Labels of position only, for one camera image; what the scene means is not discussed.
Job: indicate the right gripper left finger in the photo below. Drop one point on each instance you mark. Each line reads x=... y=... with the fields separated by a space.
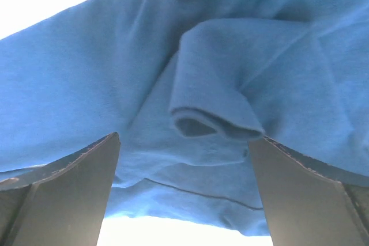
x=63 y=202

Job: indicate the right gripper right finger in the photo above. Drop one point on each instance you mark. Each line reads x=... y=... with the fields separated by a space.
x=308 y=202

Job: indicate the dark blue t shirt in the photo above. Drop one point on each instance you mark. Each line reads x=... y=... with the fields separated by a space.
x=187 y=84

